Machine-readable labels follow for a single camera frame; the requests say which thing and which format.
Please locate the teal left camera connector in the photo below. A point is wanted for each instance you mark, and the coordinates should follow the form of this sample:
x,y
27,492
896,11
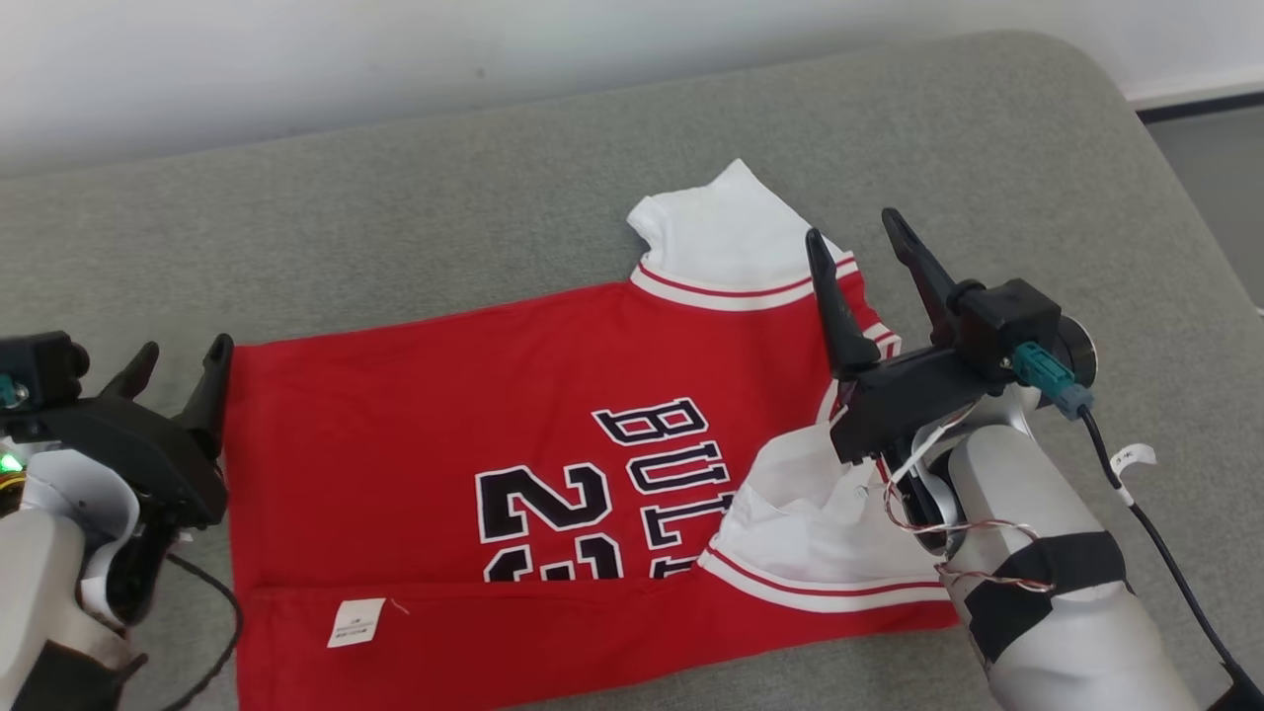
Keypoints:
x,y
8,393

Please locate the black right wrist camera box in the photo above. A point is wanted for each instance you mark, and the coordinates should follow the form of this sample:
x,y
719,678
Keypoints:
x,y
1002,321

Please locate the teal right camera connector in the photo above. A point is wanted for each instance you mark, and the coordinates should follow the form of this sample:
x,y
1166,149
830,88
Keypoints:
x,y
1052,380

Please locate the white wall skirting board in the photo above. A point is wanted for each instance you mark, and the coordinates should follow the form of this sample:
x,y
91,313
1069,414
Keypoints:
x,y
1200,95

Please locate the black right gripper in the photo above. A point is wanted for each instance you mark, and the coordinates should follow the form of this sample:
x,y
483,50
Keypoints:
x,y
899,400

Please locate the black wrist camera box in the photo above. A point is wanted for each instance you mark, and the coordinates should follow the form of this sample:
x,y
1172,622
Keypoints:
x,y
44,370
1002,321

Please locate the teal camera connector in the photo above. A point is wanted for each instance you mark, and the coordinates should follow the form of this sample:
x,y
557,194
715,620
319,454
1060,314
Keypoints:
x,y
1052,380
8,393

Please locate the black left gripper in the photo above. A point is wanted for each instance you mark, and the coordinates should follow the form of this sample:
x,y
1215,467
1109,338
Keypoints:
x,y
148,449

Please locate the red basketball jersey white sleeves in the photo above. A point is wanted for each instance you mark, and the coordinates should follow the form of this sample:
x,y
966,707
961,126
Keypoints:
x,y
395,434

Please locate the grey fabric sofa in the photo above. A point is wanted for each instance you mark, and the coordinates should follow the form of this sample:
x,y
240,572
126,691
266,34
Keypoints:
x,y
395,217

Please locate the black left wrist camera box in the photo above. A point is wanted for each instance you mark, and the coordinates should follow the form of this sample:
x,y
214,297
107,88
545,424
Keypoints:
x,y
44,370

